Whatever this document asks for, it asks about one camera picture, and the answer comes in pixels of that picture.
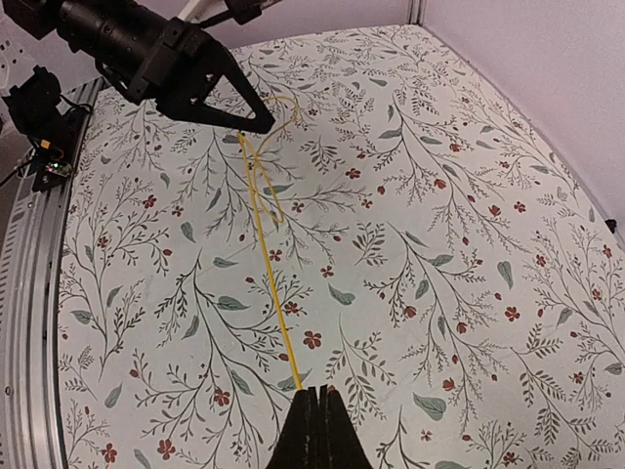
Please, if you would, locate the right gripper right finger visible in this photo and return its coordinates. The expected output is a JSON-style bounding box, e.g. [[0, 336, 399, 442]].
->
[[316, 386, 371, 469]]

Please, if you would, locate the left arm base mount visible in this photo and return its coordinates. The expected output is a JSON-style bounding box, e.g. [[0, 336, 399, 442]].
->
[[3, 65, 93, 192]]

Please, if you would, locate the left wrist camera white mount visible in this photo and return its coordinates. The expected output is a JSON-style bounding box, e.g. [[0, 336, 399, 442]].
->
[[175, 0, 274, 24]]

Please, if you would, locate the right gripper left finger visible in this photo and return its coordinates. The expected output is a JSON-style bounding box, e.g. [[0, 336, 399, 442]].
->
[[266, 387, 318, 469]]

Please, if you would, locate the yellow cable bundle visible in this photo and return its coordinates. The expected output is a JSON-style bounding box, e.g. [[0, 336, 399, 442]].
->
[[236, 95, 304, 392]]

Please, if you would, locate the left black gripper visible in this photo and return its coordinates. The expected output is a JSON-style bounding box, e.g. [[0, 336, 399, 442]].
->
[[104, 19, 275, 133]]

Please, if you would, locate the right aluminium frame post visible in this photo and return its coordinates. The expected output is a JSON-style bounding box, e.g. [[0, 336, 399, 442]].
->
[[407, 0, 427, 25]]

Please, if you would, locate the floral patterned table mat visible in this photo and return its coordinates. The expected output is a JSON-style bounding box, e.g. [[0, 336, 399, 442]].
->
[[58, 25, 624, 468]]

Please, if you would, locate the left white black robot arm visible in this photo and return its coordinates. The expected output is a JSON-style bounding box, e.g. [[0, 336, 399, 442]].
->
[[2, 1, 275, 134]]

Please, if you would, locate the aluminium front rail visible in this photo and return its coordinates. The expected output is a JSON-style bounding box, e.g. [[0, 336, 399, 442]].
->
[[0, 77, 106, 469]]

